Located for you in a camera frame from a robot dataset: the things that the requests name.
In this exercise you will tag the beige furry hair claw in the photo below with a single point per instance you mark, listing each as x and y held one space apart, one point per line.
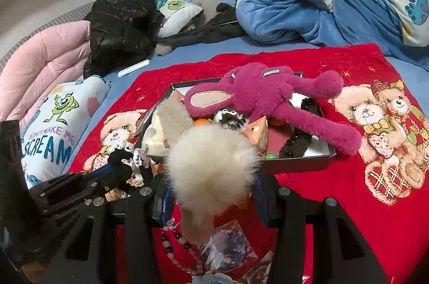
207 163

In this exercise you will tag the large monster print pillow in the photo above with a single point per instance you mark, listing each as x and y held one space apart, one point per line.
50 136

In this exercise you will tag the black puffer jacket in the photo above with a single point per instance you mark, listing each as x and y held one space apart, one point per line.
117 25

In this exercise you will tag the clear plastic packet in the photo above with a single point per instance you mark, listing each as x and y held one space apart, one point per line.
258 270

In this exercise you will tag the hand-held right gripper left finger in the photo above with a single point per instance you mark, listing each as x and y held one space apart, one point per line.
166 206

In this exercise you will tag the cream plush toy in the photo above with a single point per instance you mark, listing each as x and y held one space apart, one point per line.
154 139

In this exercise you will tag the magenta plush toy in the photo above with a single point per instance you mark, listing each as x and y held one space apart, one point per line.
261 92

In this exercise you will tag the black lace scrunchie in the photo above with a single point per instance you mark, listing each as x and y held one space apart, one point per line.
120 160

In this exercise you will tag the dark brown garment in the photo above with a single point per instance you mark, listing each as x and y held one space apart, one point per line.
207 30

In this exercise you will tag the blue crochet scrunchie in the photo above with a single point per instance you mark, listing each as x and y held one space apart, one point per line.
211 279

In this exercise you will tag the orange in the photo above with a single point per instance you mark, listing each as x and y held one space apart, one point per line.
201 122
276 121

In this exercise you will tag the red teddy bear printed blanket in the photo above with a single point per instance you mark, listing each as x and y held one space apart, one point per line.
335 220

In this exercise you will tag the black hair claw with white bow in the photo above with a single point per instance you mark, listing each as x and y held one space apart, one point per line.
231 119

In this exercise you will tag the white tube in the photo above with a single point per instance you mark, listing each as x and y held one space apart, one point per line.
134 67

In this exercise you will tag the pink quilt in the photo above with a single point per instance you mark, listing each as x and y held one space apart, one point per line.
43 62

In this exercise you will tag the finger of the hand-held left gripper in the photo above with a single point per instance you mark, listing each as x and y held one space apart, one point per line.
83 195
97 172

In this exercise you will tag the blue bed sheet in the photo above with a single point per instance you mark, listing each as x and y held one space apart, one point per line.
187 52

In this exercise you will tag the round badge in clear packet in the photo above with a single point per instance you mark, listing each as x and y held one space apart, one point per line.
228 247

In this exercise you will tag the black box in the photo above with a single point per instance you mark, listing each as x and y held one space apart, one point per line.
295 163

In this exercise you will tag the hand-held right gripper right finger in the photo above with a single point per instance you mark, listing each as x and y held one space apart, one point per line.
264 203

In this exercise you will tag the small monster print pillow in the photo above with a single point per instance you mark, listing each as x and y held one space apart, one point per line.
177 15

